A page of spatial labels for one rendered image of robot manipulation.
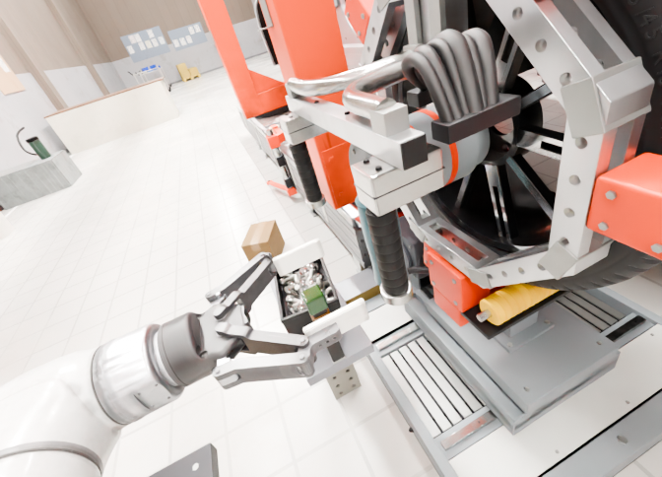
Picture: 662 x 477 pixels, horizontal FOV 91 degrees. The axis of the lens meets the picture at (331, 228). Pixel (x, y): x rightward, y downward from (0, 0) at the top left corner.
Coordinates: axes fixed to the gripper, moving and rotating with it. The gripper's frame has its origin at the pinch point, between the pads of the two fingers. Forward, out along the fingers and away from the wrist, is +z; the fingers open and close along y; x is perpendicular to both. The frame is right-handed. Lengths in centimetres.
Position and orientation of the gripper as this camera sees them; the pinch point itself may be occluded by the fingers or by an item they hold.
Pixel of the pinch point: (332, 277)
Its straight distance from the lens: 40.9
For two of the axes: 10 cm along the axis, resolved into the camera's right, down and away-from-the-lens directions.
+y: 3.7, 4.4, -8.1
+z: 8.9, -4.1, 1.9
